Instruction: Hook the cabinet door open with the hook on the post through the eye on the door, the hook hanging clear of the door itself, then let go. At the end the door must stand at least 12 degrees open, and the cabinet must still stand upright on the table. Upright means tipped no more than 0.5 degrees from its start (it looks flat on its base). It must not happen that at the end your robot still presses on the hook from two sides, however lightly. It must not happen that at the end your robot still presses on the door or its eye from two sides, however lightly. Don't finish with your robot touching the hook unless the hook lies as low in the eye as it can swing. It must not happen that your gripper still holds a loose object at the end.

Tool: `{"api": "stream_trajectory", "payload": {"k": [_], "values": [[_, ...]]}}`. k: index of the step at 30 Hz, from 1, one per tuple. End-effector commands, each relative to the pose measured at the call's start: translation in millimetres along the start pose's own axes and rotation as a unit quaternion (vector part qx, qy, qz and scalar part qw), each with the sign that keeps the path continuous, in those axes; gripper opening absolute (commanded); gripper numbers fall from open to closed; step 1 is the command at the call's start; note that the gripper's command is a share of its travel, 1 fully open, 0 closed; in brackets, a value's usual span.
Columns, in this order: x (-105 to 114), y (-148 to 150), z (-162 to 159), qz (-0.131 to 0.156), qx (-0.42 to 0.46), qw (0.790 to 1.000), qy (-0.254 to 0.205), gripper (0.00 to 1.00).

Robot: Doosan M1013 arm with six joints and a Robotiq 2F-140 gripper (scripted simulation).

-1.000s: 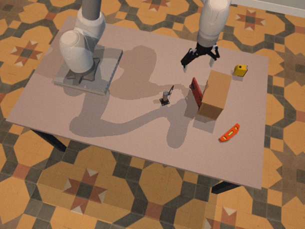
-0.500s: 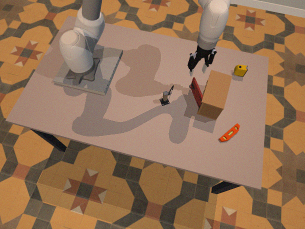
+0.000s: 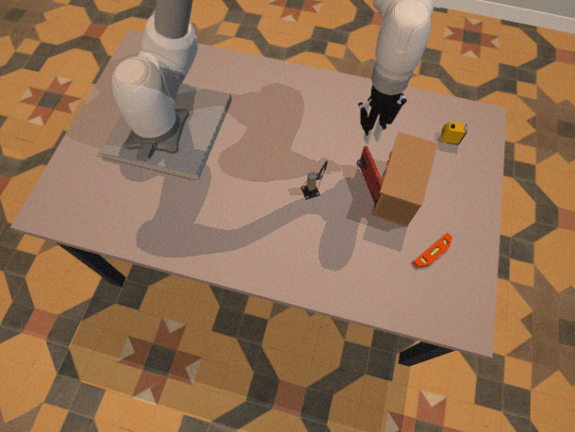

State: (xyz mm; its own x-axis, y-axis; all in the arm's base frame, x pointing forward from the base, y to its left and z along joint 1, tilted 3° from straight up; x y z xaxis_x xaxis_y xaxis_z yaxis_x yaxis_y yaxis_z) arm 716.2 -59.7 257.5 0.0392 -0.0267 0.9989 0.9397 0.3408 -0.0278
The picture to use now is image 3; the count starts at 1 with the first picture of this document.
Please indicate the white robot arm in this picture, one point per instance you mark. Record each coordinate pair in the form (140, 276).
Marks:
(145, 87)

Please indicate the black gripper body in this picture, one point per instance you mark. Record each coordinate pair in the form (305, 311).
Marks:
(380, 98)

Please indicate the brown wooden cabinet with red door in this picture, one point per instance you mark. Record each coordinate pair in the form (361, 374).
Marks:
(399, 194)

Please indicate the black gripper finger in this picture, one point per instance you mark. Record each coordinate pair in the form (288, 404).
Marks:
(383, 120)
(368, 122)

